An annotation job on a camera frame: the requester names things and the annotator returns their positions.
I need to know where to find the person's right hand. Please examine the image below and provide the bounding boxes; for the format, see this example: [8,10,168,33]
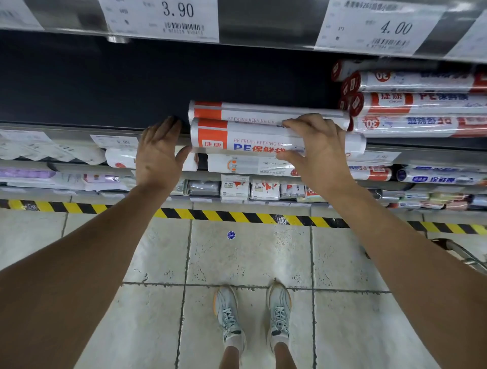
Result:
[276,113,355,199]

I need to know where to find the person's left hand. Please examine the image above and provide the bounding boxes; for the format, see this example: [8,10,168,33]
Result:
[135,116,193,193]

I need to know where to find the white orange plastic bag roll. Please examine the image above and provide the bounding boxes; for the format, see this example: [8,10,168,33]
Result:
[190,118,367,155]
[188,100,351,131]

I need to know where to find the person's right forearm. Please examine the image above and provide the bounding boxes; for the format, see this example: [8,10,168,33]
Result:
[327,183,487,369]

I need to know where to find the person's left forearm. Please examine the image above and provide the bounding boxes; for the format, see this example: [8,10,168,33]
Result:
[0,183,172,369]

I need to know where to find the white red small box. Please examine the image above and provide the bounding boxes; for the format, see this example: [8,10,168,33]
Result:
[220,181,250,201]
[304,186,327,203]
[250,182,281,201]
[280,184,306,199]

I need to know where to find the silver foil packet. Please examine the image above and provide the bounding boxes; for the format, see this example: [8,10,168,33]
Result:
[187,180,221,197]

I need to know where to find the white flat bag roll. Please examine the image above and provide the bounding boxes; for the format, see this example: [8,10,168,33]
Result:
[207,154,302,178]

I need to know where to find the white plastic bag packet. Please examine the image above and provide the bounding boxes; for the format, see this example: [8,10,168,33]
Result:
[105,146,199,172]

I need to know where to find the yellow black hazard tape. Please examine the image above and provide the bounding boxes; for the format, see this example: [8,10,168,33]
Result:
[0,199,487,236]

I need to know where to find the white red slim roll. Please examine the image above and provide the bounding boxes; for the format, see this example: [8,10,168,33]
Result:
[348,165,393,182]

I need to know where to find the white red cling film roll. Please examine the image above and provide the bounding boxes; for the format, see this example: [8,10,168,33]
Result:
[348,115,487,138]
[331,59,385,82]
[341,71,487,94]
[339,92,487,117]

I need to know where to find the white crumpled bag packets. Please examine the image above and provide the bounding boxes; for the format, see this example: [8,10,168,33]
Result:
[0,141,107,166]

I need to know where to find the white paper price tag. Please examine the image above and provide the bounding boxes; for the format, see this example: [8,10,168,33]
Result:
[314,0,448,57]
[0,0,45,31]
[98,0,220,43]
[443,9,487,64]

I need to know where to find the white blue slim roll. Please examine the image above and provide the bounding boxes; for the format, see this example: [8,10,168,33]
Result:
[396,167,487,187]

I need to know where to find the person's right gray sneaker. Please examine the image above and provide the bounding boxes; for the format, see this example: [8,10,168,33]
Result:
[265,281,293,353]

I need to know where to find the person's gray sneaker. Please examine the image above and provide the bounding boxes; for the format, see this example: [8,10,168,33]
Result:
[213,285,247,354]
[265,281,293,353]

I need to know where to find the purple packet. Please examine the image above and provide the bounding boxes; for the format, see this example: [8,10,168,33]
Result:
[0,169,56,179]

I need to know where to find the person's left gray sneaker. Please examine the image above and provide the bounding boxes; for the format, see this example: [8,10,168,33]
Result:
[213,285,247,354]

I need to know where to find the metal shopping cart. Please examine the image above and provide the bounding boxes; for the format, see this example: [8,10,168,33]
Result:
[431,237,487,276]

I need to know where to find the person's right leg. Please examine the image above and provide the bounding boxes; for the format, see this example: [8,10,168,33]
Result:
[273,341,297,369]

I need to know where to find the person's leg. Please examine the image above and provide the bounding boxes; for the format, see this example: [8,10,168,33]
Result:
[219,345,241,369]
[273,341,297,369]

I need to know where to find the person's left leg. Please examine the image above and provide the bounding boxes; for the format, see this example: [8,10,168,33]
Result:
[219,345,241,369]

